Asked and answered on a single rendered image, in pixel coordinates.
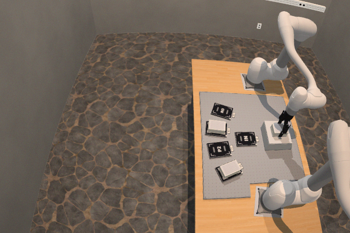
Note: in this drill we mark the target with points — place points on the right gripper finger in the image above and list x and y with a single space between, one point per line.
285 128
281 117

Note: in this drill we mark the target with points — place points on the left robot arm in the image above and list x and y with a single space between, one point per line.
308 189

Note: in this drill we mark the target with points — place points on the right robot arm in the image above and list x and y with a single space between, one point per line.
293 31

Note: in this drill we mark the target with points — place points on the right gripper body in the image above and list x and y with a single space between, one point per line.
287 116

